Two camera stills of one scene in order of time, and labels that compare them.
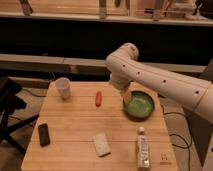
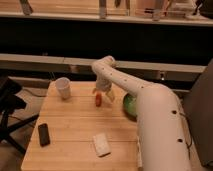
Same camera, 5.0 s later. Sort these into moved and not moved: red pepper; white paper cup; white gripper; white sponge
Moved: white gripper
Not moved: white sponge; red pepper; white paper cup
